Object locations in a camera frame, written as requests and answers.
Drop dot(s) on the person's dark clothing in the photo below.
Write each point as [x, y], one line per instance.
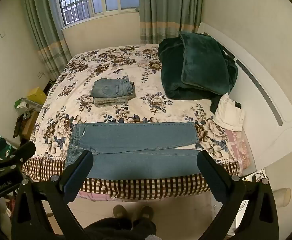
[118, 230]

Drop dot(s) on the white round lamp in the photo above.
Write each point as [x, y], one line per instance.
[282, 197]

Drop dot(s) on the green and white bag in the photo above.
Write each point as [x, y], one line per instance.
[23, 105]

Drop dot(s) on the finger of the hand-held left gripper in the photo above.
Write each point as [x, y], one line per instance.
[25, 151]

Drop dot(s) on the folded grey pants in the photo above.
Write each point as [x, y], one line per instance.
[110, 102]

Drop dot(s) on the white garment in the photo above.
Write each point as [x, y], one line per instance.
[229, 116]

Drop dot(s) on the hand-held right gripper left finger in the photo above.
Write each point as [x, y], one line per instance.
[73, 180]

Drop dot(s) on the green striped curtain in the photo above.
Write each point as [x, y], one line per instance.
[166, 10]
[45, 30]

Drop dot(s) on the folded blue jeans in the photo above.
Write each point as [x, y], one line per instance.
[110, 87]

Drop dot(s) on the pink checked pillow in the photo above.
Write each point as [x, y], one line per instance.
[236, 147]

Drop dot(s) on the dark green velvet blanket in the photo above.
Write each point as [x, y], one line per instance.
[171, 75]

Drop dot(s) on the yellow box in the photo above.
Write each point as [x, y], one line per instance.
[37, 95]

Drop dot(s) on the blue denim pants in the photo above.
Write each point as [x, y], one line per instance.
[136, 140]

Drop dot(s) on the brown bedside cabinet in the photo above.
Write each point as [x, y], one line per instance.
[27, 125]

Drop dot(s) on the dark green velvet pillow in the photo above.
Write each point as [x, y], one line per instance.
[203, 60]

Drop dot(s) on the floral bedspread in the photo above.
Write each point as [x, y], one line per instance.
[136, 62]

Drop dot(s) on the white headboard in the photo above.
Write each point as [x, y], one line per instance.
[261, 65]

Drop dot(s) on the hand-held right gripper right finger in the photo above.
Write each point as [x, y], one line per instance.
[211, 177]

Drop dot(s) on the grey slipper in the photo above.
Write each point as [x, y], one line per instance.
[121, 212]
[145, 213]

